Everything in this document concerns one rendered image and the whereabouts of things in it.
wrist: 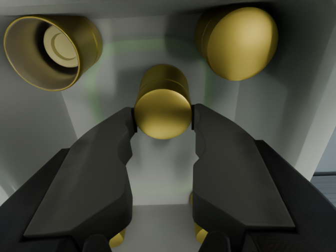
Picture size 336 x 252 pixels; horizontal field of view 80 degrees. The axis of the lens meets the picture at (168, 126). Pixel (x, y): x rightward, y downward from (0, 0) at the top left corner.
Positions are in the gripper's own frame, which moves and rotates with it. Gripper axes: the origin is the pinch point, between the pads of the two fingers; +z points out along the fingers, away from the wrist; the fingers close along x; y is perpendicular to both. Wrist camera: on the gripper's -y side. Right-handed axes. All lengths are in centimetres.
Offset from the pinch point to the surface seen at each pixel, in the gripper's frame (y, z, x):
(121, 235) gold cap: 11.9, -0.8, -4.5
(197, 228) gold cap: 11.7, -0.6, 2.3
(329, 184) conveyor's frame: 11.5, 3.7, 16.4
